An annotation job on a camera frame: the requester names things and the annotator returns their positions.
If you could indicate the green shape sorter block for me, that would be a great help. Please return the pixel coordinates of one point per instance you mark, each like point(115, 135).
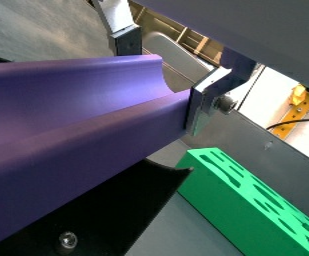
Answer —
point(252, 215)

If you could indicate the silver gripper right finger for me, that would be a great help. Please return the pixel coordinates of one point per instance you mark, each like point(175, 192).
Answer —
point(209, 94)

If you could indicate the yellow metal frame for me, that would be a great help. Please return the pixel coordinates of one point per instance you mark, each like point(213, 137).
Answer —
point(296, 114)

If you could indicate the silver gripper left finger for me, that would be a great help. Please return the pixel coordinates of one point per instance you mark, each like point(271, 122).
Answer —
point(125, 33)

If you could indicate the purple arch object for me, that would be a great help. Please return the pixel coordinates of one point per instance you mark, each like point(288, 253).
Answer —
point(80, 119)

